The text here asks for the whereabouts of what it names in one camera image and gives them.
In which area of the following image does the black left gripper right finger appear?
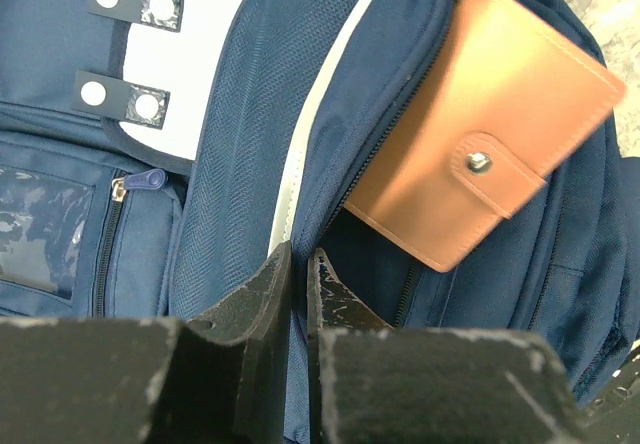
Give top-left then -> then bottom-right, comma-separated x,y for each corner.
307,250 -> 620,443

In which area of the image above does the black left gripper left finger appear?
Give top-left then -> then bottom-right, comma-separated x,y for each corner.
144,243 -> 292,443

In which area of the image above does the brown leather wallet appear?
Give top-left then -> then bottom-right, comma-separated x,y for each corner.
345,0 -> 625,272

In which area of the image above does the navy blue student backpack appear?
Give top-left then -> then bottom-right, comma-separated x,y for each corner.
1,0 -> 639,443

